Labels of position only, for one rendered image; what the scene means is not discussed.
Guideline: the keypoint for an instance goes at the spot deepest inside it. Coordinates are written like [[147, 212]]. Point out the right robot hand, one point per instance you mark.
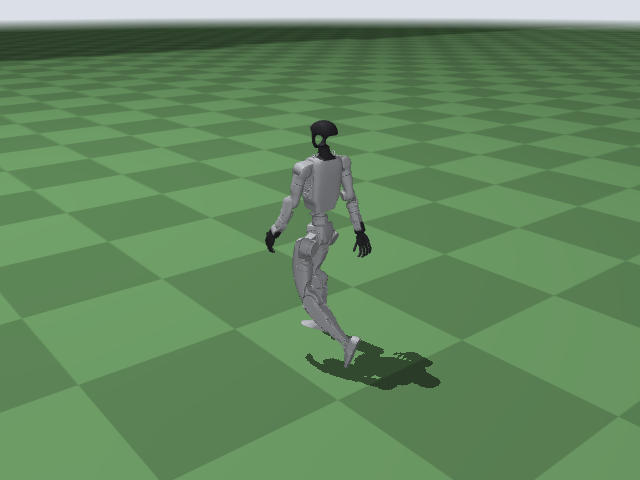
[[362, 239]]

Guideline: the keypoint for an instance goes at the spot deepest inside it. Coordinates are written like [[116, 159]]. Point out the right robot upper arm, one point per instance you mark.
[[347, 193]]

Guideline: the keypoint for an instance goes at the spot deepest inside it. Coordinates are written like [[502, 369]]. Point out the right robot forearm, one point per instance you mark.
[[355, 216]]

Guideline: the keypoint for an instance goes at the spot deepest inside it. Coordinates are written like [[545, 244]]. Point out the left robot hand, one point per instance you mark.
[[270, 239]]

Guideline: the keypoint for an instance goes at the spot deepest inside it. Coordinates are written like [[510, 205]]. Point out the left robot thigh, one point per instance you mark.
[[302, 263]]

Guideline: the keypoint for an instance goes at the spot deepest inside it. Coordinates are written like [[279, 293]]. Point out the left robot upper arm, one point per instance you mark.
[[301, 171]]

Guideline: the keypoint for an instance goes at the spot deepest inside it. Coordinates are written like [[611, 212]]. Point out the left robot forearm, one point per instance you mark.
[[285, 214]]

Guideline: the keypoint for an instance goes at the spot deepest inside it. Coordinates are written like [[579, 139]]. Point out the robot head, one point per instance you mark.
[[325, 129]]

